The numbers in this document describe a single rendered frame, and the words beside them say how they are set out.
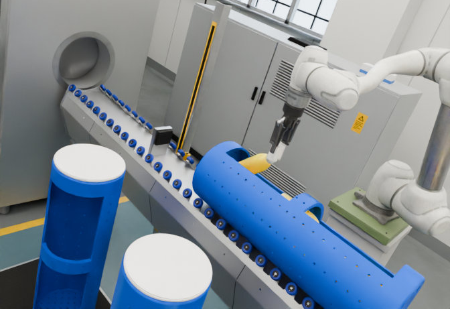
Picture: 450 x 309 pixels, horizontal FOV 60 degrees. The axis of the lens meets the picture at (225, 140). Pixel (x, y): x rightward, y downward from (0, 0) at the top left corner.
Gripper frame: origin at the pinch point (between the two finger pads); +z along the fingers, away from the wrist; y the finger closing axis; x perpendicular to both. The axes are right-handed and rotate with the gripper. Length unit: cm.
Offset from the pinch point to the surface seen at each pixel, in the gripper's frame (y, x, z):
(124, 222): -32, -114, 132
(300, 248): 14.0, 29.7, 17.7
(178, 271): 49, 11, 28
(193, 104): -31, -78, 19
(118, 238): -19, -101, 132
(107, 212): 41, -39, 45
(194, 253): 39.0, 7.4, 28.2
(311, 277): 15.0, 37.6, 23.0
